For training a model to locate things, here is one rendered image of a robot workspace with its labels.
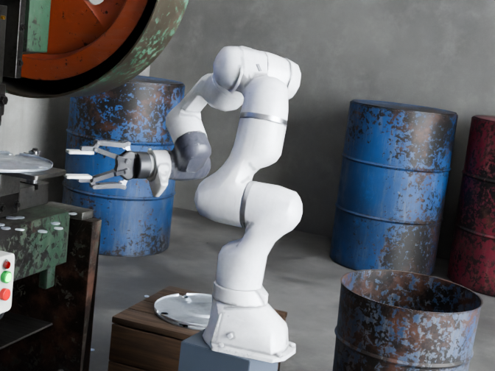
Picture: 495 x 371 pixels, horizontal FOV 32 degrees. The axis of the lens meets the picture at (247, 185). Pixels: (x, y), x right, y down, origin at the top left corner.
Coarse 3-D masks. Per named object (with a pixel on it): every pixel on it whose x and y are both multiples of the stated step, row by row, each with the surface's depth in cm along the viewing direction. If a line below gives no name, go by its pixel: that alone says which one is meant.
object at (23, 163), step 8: (0, 152) 233; (8, 152) 234; (0, 160) 218; (8, 160) 219; (16, 160) 221; (24, 160) 226; (32, 160) 227; (40, 160) 228; (48, 160) 228; (0, 168) 211; (8, 168) 213; (16, 168) 214; (24, 168) 215; (32, 168) 216; (40, 168) 218; (48, 168) 219
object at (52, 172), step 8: (56, 168) 221; (0, 176) 215; (8, 176) 218; (16, 176) 210; (24, 176) 209; (32, 176) 208; (40, 176) 209; (48, 176) 213; (56, 176) 216; (0, 184) 215; (8, 184) 218; (16, 184) 221; (0, 192) 216; (8, 192) 219; (16, 192) 222; (0, 200) 216; (8, 200) 219; (16, 200) 222; (0, 208) 216; (8, 208) 220; (16, 208) 223; (0, 216) 217
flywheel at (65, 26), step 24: (72, 0) 248; (120, 0) 242; (144, 0) 236; (72, 24) 249; (96, 24) 246; (120, 24) 239; (144, 24) 242; (48, 48) 252; (72, 48) 250; (96, 48) 243; (120, 48) 241; (24, 72) 252; (48, 72) 249; (72, 72) 247; (96, 72) 251
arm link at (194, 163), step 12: (192, 132) 238; (180, 144) 238; (192, 144) 236; (204, 144) 237; (180, 156) 238; (192, 156) 237; (204, 156) 238; (180, 168) 241; (192, 168) 241; (204, 168) 246; (180, 180) 247
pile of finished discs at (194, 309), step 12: (156, 300) 257; (168, 300) 261; (180, 300) 262; (192, 300) 263; (204, 300) 265; (156, 312) 250; (168, 312) 250; (180, 312) 251; (192, 312) 250; (204, 312) 252; (180, 324) 244; (192, 324) 241; (204, 324) 244
